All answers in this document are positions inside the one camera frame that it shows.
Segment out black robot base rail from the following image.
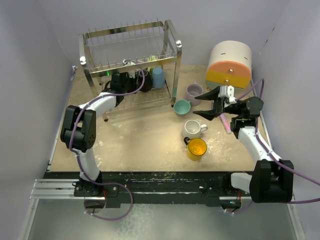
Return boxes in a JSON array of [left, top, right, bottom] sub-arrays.
[[43, 171, 250, 209]]

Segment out yellow mug black handle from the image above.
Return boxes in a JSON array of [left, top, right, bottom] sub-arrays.
[[183, 137, 207, 161]]

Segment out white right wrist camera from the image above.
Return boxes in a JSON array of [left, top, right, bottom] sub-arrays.
[[218, 85, 237, 104]]

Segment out black mug cream inside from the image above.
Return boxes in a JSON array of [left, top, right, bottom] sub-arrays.
[[136, 69, 153, 93]]

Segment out light green mug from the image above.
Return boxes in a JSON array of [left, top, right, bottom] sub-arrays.
[[147, 55, 158, 74]]

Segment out blue cup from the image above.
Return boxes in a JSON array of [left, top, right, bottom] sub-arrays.
[[152, 67, 165, 89]]

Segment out round cream drawer cabinet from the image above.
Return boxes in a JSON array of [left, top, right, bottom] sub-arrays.
[[205, 40, 252, 89]]

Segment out lilac mug near rack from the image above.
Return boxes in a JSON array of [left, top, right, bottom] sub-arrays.
[[184, 82, 204, 106]]

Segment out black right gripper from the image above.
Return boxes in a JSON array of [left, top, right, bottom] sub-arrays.
[[193, 86, 244, 122]]

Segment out aluminium frame rail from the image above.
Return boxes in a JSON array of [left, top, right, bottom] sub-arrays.
[[30, 179, 84, 200]]

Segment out steel two-tier dish rack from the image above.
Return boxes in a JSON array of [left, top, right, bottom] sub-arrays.
[[78, 19, 182, 114]]

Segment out white mug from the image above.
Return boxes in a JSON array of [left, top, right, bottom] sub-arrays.
[[182, 120, 208, 139]]

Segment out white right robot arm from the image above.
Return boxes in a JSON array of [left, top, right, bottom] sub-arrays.
[[194, 85, 294, 203]]

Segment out teal cup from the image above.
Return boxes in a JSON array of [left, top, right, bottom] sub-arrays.
[[173, 99, 191, 116]]

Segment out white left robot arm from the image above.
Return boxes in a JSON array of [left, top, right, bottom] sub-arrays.
[[60, 69, 148, 196]]

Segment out pink marker pen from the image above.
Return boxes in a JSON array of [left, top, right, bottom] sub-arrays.
[[219, 114, 232, 134]]

